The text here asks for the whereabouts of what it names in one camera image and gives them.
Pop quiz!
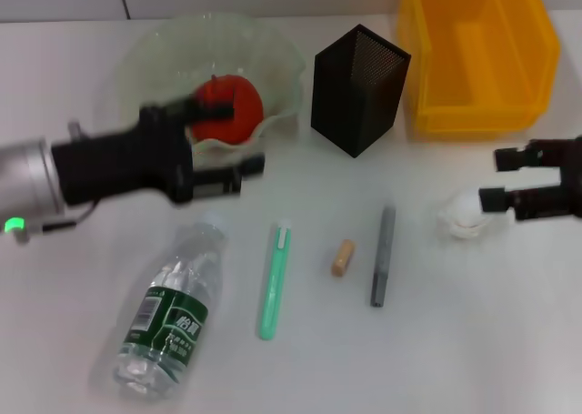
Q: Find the red round fruit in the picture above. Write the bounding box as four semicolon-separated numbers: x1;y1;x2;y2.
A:
186;74;265;145

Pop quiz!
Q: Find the white paper ball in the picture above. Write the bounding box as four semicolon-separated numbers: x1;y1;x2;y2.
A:
436;190;495;239

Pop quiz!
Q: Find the grey pen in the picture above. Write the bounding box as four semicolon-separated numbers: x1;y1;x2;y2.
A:
368;204;396;308

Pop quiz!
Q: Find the black mesh pen holder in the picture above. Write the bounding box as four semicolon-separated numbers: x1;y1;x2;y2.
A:
310;23;413;159

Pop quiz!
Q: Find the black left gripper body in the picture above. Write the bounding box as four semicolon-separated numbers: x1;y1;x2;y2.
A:
52;106;196;206

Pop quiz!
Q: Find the green pen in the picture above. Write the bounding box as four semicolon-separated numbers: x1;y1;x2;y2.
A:
257;219;292;341

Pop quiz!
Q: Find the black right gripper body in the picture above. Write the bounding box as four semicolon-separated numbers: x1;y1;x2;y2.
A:
561;135;582;219

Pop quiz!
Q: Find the green wavy glass fruit bowl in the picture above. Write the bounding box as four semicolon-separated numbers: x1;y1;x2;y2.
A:
118;14;306;161

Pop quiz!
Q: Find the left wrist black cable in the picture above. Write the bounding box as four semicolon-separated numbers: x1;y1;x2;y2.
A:
26;200;99;233

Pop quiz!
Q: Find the yellow plastic bin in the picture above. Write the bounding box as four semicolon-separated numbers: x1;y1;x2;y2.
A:
397;0;561;136

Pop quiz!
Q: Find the clear green-label water bottle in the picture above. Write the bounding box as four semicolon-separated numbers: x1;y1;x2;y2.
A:
112;210;228;391

